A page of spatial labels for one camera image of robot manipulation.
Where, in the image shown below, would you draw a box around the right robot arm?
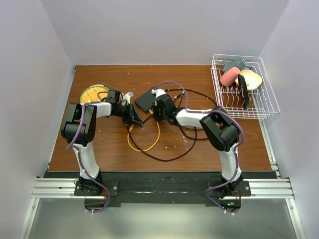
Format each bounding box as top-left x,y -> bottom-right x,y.
154,93 -> 244,196

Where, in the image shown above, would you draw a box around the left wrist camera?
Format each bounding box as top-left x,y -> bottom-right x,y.
121,92 -> 134,106

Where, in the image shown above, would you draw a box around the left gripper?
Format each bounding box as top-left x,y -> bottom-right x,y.
114,103 -> 142,125

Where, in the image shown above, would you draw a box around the pink cup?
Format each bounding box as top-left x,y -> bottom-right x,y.
220,67 -> 241,87

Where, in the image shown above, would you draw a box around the short black ethernet cable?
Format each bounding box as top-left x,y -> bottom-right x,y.
173,91 -> 212,140

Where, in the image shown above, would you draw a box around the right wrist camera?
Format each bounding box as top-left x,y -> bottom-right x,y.
151,89 -> 166,98

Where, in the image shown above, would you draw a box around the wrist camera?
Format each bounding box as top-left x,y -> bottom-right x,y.
121,92 -> 134,106
151,89 -> 166,98

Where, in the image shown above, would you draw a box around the yellow woven plate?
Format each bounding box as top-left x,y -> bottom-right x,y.
79,84 -> 110,104

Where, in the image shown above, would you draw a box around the white wire dish rack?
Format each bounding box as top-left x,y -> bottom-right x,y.
211,54 -> 280,119

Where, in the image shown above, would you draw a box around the black cable teal plugs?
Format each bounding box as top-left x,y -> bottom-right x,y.
164,88 -> 217,107

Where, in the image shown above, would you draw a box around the dark brown plate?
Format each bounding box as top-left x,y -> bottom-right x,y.
238,74 -> 250,109

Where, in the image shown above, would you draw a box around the grey-green mug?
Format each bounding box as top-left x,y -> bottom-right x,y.
223,58 -> 247,72

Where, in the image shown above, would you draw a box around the yellow ethernet cable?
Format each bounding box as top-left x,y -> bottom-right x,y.
127,109 -> 160,152

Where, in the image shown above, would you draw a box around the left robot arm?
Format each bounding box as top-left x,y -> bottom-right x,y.
61,90 -> 142,195

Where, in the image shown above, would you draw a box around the black network switch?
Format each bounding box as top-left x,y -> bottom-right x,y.
134,89 -> 156,113

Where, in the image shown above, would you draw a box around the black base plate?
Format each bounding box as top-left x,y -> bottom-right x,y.
74,172 -> 251,209

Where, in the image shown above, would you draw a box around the cream bowl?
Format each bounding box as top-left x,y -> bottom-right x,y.
240,69 -> 263,91

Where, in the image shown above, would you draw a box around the long black ethernet cable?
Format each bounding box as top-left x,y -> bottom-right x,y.
129,109 -> 198,162

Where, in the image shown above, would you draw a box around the aluminium frame rail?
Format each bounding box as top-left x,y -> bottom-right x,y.
19,160 -> 306,239

